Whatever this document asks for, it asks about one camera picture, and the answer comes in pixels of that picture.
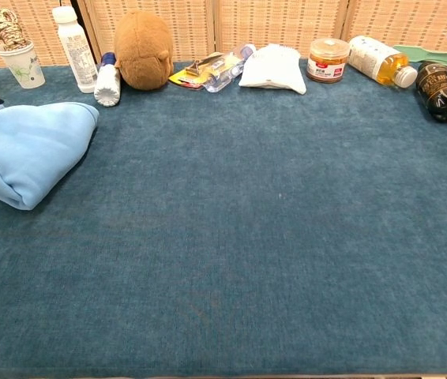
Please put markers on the tall white plastic bottle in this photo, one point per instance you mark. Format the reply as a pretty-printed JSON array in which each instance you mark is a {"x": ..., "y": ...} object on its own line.
[{"x": 75, "y": 51}]

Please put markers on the razor in yellow blister pack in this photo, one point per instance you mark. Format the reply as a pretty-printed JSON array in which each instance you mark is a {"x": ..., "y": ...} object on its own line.
[{"x": 192, "y": 73}]

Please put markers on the light blue fleece pants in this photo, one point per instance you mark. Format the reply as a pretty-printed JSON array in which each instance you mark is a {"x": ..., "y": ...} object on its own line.
[{"x": 30, "y": 150}]

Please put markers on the brown plush toy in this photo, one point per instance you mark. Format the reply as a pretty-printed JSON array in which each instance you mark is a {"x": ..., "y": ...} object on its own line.
[{"x": 142, "y": 51}]

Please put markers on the yellow tea bottle white label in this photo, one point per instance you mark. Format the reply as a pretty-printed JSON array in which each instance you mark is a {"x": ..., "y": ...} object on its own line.
[{"x": 377, "y": 57}]

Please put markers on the white powder pouch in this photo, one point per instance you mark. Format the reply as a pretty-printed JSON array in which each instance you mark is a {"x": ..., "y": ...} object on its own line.
[{"x": 273, "y": 69}]

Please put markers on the black coffee bottle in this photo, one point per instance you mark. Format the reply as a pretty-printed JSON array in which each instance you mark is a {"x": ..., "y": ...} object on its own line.
[{"x": 440, "y": 92}]

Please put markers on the white paper cup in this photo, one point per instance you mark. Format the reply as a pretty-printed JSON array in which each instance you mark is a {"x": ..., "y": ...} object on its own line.
[{"x": 24, "y": 71}]

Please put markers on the white tube blue cap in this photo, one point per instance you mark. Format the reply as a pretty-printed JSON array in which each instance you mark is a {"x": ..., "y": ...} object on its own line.
[{"x": 107, "y": 87}]

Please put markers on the clear water bottle blue label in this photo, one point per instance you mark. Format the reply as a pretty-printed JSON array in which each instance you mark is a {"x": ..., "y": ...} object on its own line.
[{"x": 229, "y": 75}]

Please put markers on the dark blue table carpet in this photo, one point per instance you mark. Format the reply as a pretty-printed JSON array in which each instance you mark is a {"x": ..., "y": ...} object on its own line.
[{"x": 227, "y": 237}]

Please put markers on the bamboo folding screen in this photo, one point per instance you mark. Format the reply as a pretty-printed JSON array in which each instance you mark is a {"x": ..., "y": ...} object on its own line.
[{"x": 279, "y": 23}]

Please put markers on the round jar red label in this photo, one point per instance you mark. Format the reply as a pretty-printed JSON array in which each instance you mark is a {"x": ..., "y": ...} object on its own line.
[{"x": 326, "y": 63}]

